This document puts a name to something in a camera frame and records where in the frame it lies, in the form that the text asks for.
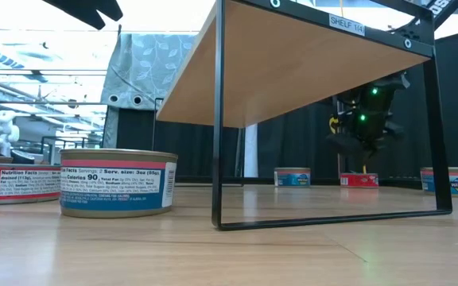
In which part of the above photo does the black rounded background object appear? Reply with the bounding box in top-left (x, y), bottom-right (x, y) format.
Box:
top-left (9, 149), bottom-right (36, 165)

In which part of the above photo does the white shelf label sticker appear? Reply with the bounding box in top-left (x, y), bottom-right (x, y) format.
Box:
top-left (328, 14), bottom-right (367, 37)

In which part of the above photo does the black curtain panel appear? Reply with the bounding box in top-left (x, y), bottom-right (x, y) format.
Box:
top-left (257, 27), bottom-right (458, 182)
top-left (103, 105), bottom-right (246, 180)

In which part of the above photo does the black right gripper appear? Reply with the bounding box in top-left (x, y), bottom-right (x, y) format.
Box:
top-left (326, 71), bottom-right (411, 160)

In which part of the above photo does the grey leaf-patterned cloth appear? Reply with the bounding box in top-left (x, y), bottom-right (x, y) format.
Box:
top-left (100, 32), bottom-right (198, 111)

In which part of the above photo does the wooden shelf with black frame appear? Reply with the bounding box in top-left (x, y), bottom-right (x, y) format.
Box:
top-left (156, 0), bottom-right (454, 232)

